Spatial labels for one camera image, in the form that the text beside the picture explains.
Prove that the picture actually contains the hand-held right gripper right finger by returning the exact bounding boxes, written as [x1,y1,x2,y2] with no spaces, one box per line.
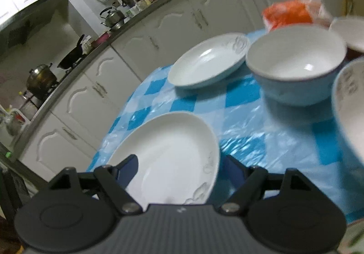
[217,155,312,215]

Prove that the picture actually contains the pink basin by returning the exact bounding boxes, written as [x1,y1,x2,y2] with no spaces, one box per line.
[95,31,111,45]

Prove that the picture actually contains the white base cabinets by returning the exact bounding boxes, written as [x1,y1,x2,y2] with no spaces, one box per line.
[20,0,364,175]

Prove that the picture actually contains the orange food packet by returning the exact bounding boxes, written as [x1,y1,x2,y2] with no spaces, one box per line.
[262,0,333,31]

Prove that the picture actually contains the range hood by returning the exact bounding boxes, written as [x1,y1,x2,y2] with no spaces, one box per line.
[0,0,70,52]

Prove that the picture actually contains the white plastic rack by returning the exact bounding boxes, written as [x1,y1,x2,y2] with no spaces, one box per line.
[0,106,30,136]

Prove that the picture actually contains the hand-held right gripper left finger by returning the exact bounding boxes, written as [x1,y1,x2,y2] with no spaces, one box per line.
[48,154,143,215]

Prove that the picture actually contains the steel kettle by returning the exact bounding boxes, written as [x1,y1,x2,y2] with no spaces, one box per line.
[100,7,126,29]

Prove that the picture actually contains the cartoon print bowl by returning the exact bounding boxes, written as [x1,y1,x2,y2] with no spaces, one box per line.
[331,57,364,183]

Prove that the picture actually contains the small red patterned bowl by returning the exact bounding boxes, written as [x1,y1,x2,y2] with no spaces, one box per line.
[329,16,364,54]

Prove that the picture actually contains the white plate grey floral print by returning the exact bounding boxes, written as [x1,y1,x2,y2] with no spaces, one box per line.
[106,113,221,205]
[167,32,251,89]

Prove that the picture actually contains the blue checkered plastic tablecloth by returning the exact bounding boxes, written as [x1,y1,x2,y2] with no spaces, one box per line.
[85,29,364,226]

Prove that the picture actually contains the black wok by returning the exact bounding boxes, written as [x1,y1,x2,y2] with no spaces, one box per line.
[57,34,87,69]

